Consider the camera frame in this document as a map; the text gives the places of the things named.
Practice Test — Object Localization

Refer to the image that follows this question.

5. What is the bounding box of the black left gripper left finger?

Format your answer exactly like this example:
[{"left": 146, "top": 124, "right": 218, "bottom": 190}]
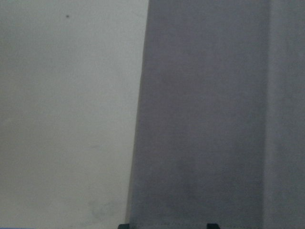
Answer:
[{"left": 118, "top": 224, "right": 130, "bottom": 229}]

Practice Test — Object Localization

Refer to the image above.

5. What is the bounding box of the brown paper table cover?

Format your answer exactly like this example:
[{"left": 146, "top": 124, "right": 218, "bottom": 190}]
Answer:
[{"left": 0, "top": 0, "right": 148, "bottom": 229}]

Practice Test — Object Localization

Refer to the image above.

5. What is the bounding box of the dark brown t-shirt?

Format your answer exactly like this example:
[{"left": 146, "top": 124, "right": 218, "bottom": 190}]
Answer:
[{"left": 130, "top": 0, "right": 305, "bottom": 229}]

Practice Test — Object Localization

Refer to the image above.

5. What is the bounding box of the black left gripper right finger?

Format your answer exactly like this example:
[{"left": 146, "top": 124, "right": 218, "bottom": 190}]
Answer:
[{"left": 206, "top": 223, "right": 219, "bottom": 229}]

